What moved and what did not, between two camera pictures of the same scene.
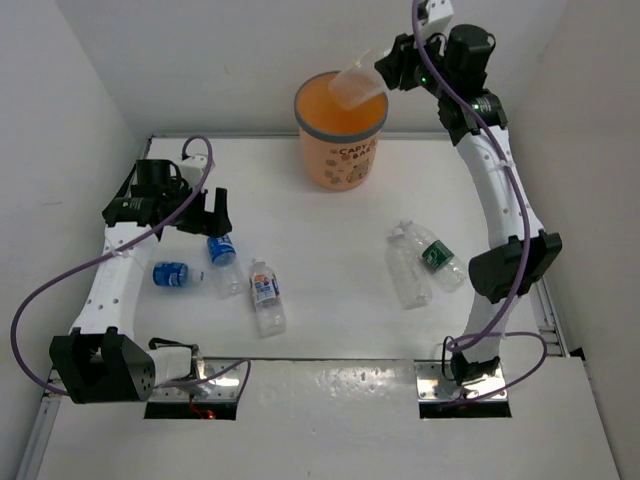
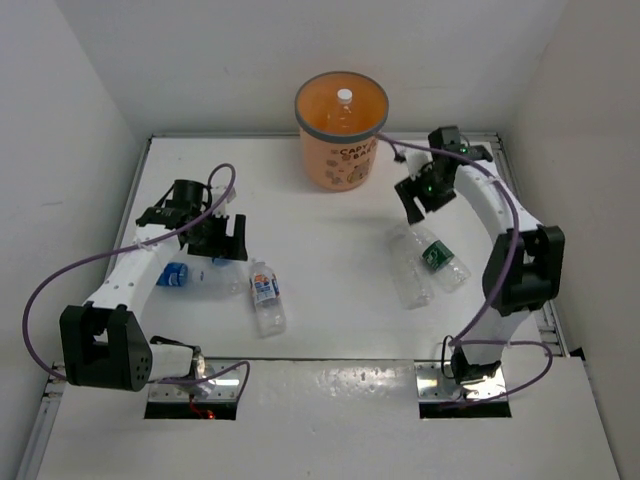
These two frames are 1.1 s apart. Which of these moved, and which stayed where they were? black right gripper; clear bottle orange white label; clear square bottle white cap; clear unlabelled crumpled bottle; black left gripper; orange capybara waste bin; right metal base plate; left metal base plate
Moved: black right gripper; black left gripper; clear square bottle white cap
Stayed: left metal base plate; orange capybara waste bin; right metal base plate; clear bottle orange white label; clear unlabelled crumpled bottle
